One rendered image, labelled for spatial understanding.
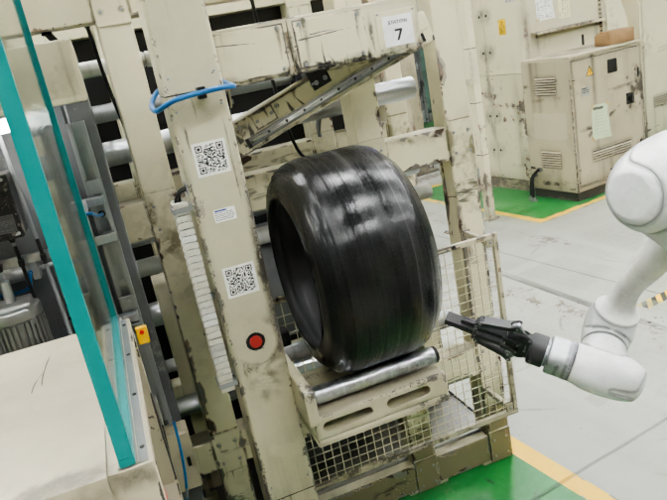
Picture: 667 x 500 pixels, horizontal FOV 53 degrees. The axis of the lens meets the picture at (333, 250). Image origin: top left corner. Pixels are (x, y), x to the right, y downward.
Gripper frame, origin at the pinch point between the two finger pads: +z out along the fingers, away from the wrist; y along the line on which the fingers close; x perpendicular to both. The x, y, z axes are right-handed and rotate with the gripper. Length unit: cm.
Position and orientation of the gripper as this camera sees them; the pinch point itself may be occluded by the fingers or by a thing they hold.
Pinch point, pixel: (460, 321)
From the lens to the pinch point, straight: 161.4
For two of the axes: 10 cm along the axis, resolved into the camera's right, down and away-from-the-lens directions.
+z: -9.0, -3.1, 2.9
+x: 4.3, -6.4, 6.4
